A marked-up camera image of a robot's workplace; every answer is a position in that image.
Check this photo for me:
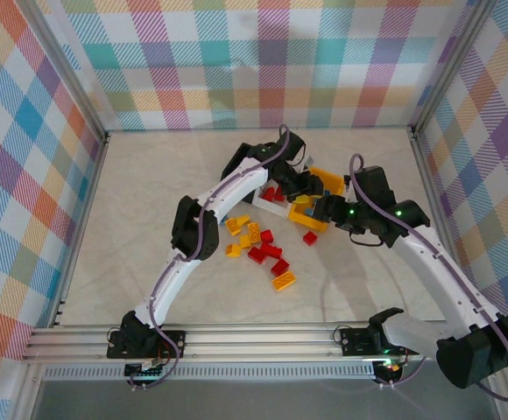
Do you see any aluminium frame post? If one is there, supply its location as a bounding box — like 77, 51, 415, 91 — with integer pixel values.
15, 0, 110, 145
409, 0, 500, 137

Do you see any white plastic bin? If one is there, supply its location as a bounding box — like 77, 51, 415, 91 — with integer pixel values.
251, 155, 315, 219

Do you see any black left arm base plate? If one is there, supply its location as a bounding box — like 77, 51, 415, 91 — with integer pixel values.
107, 330, 187, 361

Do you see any aluminium mounting rail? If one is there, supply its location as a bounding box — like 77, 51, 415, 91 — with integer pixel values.
20, 323, 507, 365

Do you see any thin black right gripper cable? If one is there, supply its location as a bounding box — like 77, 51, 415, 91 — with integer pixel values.
349, 230, 390, 249

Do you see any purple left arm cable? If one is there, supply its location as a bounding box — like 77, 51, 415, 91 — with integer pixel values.
127, 124, 292, 391

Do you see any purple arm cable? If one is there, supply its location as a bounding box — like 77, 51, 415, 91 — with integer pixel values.
127, 124, 292, 391
349, 152, 508, 402

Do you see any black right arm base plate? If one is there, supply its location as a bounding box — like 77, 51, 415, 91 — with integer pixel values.
340, 326, 421, 356

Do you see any yellow plastic bin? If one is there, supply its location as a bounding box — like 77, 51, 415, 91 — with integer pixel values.
287, 165, 346, 233

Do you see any perforated grey cable tray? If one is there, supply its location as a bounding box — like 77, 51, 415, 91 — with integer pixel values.
41, 365, 380, 382

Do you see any black plastic bin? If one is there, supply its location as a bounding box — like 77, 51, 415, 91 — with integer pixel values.
220, 142, 262, 206

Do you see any aluminium table edge rail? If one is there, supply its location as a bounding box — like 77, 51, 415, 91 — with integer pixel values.
406, 125, 483, 325
50, 130, 111, 329

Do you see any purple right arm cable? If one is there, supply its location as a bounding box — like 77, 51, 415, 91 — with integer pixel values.
349, 152, 508, 402

